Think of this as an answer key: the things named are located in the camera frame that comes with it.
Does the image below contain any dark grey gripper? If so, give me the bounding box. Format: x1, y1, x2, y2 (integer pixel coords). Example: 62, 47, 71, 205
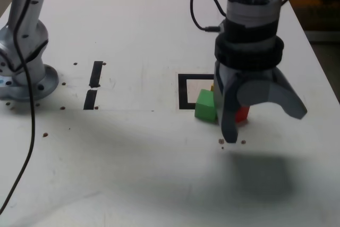
213, 61, 308, 144

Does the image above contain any red cube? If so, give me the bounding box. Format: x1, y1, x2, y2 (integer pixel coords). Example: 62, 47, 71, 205
235, 106, 251, 123

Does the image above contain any green cube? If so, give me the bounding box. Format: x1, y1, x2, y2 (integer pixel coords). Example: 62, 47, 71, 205
194, 88, 218, 124

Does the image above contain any black tape square outline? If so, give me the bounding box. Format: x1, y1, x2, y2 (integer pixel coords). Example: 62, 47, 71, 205
177, 73, 215, 110

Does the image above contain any black tape strip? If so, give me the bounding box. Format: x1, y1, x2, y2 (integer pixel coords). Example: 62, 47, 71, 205
83, 61, 104, 110

